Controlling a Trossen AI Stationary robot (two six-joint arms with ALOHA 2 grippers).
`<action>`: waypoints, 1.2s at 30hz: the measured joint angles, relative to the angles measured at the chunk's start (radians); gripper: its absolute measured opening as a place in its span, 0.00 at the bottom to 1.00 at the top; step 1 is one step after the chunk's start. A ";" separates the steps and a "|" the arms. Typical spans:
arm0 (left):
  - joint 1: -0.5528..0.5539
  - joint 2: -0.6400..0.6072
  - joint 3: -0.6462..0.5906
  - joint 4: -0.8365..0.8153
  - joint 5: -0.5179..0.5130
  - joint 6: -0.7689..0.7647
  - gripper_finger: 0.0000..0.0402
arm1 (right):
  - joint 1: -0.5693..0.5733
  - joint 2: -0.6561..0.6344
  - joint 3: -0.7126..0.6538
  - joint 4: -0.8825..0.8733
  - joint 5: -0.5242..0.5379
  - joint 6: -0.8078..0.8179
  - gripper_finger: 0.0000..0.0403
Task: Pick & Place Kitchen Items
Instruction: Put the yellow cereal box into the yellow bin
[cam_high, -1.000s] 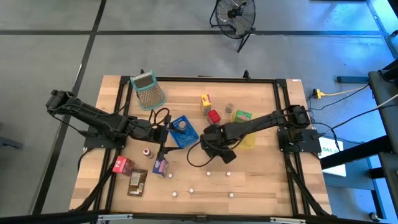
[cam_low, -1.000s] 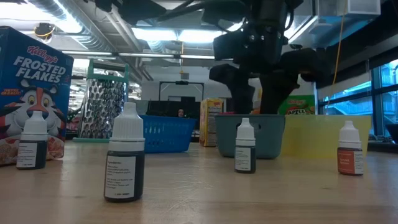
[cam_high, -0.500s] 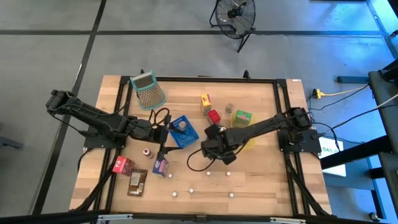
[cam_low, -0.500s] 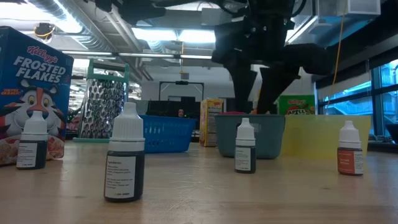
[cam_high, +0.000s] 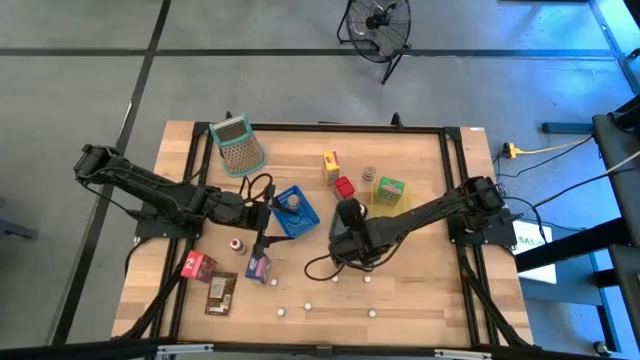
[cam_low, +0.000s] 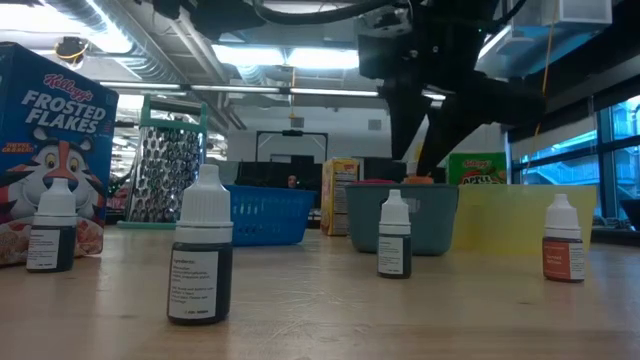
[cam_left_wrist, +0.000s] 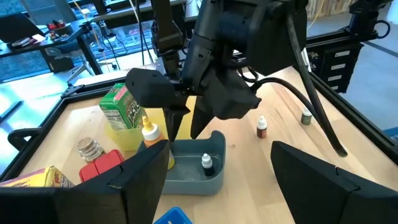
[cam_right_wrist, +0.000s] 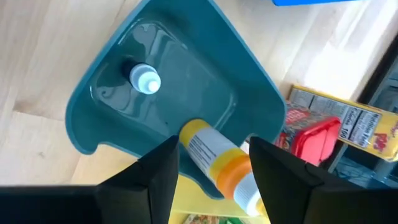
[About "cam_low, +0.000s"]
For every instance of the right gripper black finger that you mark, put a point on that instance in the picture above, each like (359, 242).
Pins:
(452, 130)
(405, 125)

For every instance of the green Apple Jacks cereal box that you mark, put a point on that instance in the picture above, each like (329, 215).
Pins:
(477, 170)

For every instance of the yellow squeeze bottle white cap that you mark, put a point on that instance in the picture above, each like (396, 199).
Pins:
(419, 179)

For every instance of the yellow Corn Pops cereal box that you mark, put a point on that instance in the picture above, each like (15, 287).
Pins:
(337, 172)

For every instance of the blue slotted plastic basket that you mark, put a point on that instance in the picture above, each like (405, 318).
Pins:
(270, 215)

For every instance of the orange-red dropper bottle white cap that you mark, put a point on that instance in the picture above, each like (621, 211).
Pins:
(562, 260)

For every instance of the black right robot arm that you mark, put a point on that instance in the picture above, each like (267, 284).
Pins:
(455, 9)

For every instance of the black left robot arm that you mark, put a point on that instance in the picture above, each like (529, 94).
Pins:
(225, 15)

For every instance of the teal dropper bottle white cap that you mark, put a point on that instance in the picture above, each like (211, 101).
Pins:
(395, 215)

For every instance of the yellow translucent plastic bin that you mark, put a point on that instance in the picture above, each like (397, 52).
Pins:
(500, 220)

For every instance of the grey-green plastic bin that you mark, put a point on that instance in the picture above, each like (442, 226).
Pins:
(365, 220)

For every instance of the person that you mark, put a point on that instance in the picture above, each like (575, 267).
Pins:
(292, 181)

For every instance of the white ceiling unit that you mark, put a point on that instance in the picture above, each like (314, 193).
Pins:
(575, 11)

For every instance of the black desk partition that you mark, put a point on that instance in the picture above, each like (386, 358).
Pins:
(260, 175)

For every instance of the long ceiling light bar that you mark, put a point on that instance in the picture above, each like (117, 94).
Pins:
(225, 89)

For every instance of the dark dropper bottle white cap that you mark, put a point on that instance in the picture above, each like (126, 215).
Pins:
(205, 210)
(52, 205)

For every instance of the blue Frosted Flakes cereal box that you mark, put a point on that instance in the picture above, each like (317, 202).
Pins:
(55, 115)

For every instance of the grey wall vent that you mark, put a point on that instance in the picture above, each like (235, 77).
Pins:
(297, 122)
(374, 124)

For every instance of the rectangular silver air duct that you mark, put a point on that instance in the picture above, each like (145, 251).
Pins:
(495, 50)

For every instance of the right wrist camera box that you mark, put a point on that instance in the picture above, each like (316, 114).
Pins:
(385, 55)

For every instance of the black rectangular frame stand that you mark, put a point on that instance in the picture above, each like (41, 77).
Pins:
(292, 133)

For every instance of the dark window frame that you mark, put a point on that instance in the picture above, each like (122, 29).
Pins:
(605, 150)

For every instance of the metal box grater teal frame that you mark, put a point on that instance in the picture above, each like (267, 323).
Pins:
(167, 160)

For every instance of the spiral silver air duct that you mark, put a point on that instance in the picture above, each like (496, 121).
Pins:
(140, 55)

